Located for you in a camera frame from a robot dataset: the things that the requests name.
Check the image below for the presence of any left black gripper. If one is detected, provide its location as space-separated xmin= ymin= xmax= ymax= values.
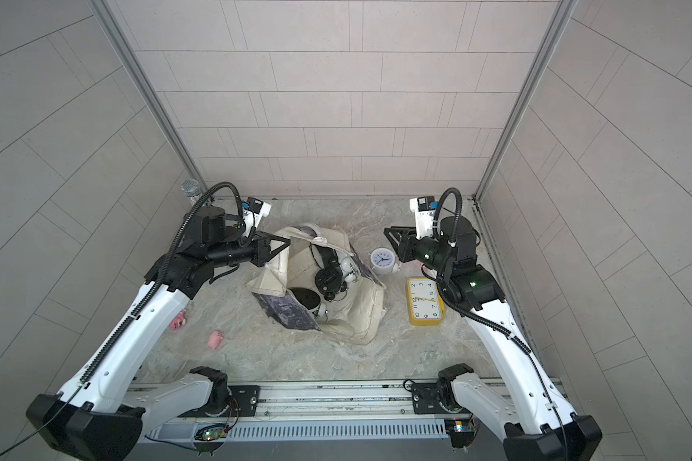
xmin=206 ymin=229 xmax=291 ymax=270

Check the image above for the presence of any white twin-bell alarm clock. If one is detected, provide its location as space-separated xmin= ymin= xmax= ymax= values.
xmin=370 ymin=248 xmax=401 ymax=275

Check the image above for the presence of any beige canvas tote bag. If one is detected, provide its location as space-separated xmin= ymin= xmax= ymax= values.
xmin=247 ymin=223 xmax=386 ymax=345

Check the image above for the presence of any yellow rectangular alarm clock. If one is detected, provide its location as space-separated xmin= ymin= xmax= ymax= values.
xmin=407 ymin=278 xmax=445 ymax=327

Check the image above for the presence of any black alarm clock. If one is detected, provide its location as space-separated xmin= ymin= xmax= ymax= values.
xmin=311 ymin=246 xmax=347 ymax=302

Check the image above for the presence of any large white twin-bell clock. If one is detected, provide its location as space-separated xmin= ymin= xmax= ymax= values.
xmin=339 ymin=255 xmax=359 ymax=284

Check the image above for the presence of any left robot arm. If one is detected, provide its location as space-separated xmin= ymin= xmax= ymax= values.
xmin=26 ymin=198 xmax=289 ymax=460

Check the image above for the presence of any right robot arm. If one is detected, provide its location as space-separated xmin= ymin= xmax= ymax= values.
xmin=384 ymin=216 xmax=603 ymax=460

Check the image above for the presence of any silver clock black back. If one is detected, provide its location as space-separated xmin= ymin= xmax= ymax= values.
xmin=290 ymin=287 xmax=328 ymax=321

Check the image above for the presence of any glitter microphone on stand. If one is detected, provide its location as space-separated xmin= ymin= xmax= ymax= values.
xmin=181 ymin=179 xmax=203 ymax=205

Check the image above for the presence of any small pink eraser piece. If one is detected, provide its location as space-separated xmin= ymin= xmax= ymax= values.
xmin=207 ymin=330 xmax=224 ymax=351

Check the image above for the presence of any small pink toy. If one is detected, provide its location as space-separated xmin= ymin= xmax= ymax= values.
xmin=168 ymin=309 xmax=186 ymax=330

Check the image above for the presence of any left circuit board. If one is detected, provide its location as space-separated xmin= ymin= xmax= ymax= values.
xmin=194 ymin=424 xmax=229 ymax=443

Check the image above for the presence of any circuit board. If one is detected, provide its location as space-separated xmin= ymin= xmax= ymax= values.
xmin=194 ymin=424 xmax=229 ymax=443
xmin=444 ymin=420 xmax=478 ymax=449

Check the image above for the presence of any right circuit board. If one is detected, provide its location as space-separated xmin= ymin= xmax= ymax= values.
xmin=444 ymin=420 xmax=478 ymax=449

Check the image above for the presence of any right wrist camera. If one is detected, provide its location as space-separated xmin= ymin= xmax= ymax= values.
xmin=409 ymin=196 xmax=437 ymax=239

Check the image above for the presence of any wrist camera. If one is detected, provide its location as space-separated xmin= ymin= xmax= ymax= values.
xmin=242 ymin=197 xmax=271 ymax=236
xmin=409 ymin=196 xmax=437 ymax=239

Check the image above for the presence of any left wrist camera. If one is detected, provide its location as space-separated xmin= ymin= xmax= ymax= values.
xmin=242 ymin=197 xmax=271 ymax=236

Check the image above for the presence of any aluminium mounting rail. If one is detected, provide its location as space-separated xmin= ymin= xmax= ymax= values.
xmin=120 ymin=374 xmax=529 ymax=426

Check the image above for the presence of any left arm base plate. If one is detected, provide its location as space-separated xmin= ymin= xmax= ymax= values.
xmin=180 ymin=385 xmax=261 ymax=418

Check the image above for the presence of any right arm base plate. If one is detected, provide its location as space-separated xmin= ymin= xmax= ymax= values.
xmin=403 ymin=380 xmax=472 ymax=415

